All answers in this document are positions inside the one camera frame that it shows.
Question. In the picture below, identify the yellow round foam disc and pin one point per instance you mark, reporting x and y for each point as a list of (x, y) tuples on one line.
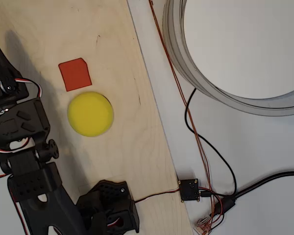
[(90, 113)]

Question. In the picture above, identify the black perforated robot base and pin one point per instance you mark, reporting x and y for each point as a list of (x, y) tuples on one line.
[(112, 195)]

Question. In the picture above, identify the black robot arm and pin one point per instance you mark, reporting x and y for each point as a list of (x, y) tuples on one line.
[(29, 178)]

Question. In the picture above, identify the red square sheet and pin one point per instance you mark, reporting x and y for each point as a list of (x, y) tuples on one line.
[(74, 74)]

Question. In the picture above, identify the light plywood board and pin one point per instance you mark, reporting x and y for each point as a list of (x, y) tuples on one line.
[(112, 151)]

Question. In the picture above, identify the grey round lamp shade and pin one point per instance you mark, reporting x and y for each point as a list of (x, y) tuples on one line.
[(176, 49)]

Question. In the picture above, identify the small black circuit board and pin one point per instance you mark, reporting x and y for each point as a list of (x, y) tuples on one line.
[(189, 190)]

